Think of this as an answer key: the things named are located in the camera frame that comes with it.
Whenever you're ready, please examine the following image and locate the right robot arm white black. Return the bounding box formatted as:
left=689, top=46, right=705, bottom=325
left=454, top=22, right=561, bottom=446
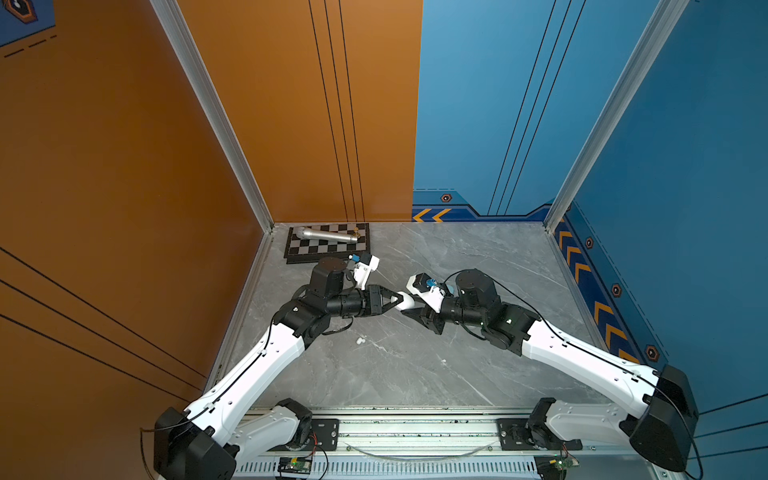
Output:
left=406, top=269, right=699, bottom=472

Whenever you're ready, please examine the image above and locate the white earbud charging case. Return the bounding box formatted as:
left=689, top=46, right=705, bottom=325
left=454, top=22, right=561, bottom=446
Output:
left=395, top=292, right=417, bottom=311

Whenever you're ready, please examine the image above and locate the left aluminium corner post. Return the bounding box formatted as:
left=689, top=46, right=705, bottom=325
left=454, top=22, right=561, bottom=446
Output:
left=150, top=0, right=274, bottom=234

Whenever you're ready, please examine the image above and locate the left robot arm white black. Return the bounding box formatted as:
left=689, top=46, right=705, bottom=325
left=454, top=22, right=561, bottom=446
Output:
left=150, top=257, right=414, bottom=479

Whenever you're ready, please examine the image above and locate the aluminium corner post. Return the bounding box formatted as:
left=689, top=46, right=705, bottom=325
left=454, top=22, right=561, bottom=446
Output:
left=150, top=0, right=274, bottom=234
left=543, top=0, right=689, bottom=234

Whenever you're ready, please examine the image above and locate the silver microphone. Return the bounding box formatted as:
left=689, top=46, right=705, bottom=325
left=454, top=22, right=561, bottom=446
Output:
left=294, top=227, right=359, bottom=244

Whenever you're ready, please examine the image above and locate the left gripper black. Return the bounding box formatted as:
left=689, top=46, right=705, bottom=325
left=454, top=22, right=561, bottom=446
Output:
left=325, top=285, right=403, bottom=320

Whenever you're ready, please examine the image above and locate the left green circuit board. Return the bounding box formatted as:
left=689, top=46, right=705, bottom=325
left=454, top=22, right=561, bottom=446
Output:
left=276, top=457, right=313, bottom=479

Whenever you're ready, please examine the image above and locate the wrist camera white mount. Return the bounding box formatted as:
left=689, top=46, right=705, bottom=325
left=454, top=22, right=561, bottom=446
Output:
left=349, top=252, right=380, bottom=290
left=406, top=273, right=450, bottom=313

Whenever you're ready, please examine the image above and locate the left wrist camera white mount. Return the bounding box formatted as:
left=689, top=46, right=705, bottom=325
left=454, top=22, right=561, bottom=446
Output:
left=349, top=252, right=380, bottom=290

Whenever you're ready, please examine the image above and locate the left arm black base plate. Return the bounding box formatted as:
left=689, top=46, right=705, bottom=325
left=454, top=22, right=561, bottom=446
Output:
left=269, top=418, right=340, bottom=453

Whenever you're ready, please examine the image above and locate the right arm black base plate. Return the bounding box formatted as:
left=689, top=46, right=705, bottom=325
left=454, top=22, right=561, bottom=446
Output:
left=496, top=418, right=583, bottom=451

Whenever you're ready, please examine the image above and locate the black white chessboard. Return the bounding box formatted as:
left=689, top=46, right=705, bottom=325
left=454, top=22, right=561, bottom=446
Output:
left=283, top=223, right=371, bottom=264

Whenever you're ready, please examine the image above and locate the right aluminium corner post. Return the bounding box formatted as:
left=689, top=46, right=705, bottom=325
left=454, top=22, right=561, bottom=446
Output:
left=543, top=0, right=689, bottom=234

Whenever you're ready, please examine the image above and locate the green circuit board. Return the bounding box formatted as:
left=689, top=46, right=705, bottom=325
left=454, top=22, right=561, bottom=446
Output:
left=276, top=457, right=313, bottom=479
left=534, top=456, right=580, bottom=480

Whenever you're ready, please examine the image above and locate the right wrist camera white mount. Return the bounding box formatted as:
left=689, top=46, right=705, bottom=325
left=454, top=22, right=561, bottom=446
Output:
left=406, top=273, right=450, bottom=313

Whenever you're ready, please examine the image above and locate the right green circuit board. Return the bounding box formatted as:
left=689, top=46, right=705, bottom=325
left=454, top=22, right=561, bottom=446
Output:
left=534, top=456, right=580, bottom=480

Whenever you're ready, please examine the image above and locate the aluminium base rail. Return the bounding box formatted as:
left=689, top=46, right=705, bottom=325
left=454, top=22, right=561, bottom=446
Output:
left=230, top=409, right=678, bottom=479

